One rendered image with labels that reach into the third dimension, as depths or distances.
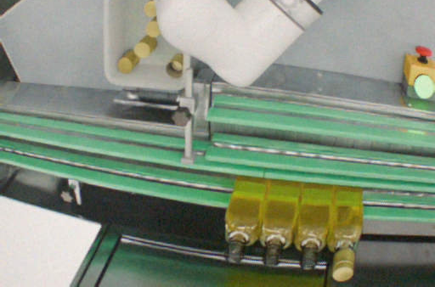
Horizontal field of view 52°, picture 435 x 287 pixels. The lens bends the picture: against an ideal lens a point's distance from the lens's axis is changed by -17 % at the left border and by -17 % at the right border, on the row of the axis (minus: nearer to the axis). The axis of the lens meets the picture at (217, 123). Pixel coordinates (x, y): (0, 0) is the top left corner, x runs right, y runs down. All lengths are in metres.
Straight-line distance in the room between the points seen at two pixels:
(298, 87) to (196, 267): 0.37
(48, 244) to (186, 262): 0.28
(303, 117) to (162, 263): 0.36
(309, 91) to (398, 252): 0.41
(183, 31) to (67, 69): 0.68
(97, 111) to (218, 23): 0.56
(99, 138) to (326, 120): 0.42
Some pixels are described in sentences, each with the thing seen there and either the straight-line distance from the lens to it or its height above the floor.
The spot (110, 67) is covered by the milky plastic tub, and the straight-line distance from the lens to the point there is 1.01.
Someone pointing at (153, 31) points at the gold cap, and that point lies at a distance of 0.98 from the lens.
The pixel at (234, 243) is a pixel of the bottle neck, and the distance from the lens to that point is 0.77.
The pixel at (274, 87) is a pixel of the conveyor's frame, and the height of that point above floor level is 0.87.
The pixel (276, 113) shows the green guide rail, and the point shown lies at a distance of 0.87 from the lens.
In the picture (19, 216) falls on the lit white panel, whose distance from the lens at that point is 1.07.
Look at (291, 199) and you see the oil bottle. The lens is 0.85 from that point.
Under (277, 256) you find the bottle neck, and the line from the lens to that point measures 0.76.
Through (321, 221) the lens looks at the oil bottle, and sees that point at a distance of 0.81.
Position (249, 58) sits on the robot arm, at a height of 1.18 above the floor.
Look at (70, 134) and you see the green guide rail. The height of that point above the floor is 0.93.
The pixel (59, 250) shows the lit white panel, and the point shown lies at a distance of 0.97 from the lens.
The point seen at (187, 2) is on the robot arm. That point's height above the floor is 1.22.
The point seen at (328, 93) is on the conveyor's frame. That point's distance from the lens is 0.91.
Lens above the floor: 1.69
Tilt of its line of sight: 60 degrees down
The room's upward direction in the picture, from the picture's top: 158 degrees counter-clockwise
